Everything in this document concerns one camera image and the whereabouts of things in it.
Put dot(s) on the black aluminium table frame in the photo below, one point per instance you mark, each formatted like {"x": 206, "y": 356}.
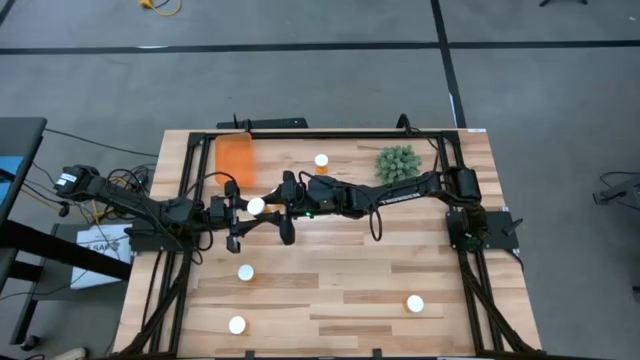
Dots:
{"x": 325, "y": 135}

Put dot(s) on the blue panel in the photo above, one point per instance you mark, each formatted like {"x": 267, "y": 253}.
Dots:
{"x": 10, "y": 170}

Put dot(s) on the person's shoe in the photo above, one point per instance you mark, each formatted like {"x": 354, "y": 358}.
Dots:
{"x": 70, "y": 355}

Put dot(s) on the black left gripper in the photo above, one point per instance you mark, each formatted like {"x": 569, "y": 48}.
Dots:
{"x": 220, "y": 215}

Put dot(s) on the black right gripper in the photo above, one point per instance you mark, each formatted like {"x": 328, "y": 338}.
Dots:
{"x": 310, "y": 197}

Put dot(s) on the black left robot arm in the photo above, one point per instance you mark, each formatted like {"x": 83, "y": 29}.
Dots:
{"x": 120, "y": 197}

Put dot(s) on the black round desk foot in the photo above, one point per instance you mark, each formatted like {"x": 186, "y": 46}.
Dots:
{"x": 30, "y": 343}

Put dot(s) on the orange pill bottle white cap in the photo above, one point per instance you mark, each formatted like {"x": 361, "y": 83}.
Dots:
{"x": 321, "y": 160}
{"x": 415, "y": 303}
{"x": 255, "y": 206}
{"x": 237, "y": 325}
{"x": 245, "y": 272}

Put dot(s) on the black flat device with antennas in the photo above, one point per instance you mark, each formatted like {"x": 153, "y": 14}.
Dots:
{"x": 275, "y": 123}

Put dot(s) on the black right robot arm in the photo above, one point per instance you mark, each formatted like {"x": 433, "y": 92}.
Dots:
{"x": 400, "y": 192}

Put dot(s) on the orange translucent plastic basket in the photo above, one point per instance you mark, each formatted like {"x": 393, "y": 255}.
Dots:
{"x": 235, "y": 157}

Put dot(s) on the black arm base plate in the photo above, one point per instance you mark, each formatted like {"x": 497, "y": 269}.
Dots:
{"x": 500, "y": 225}
{"x": 150, "y": 242}

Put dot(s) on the dark grey desk top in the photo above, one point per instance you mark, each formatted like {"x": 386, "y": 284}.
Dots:
{"x": 22, "y": 135}

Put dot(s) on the black desk beam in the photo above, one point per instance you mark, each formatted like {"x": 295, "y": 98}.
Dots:
{"x": 60, "y": 247}

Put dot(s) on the white printed cardboard box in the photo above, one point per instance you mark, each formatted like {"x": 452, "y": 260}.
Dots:
{"x": 100, "y": 265}

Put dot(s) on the green plant in patterned pot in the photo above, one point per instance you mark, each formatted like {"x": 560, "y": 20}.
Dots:
{"x": 397, "y": 165}

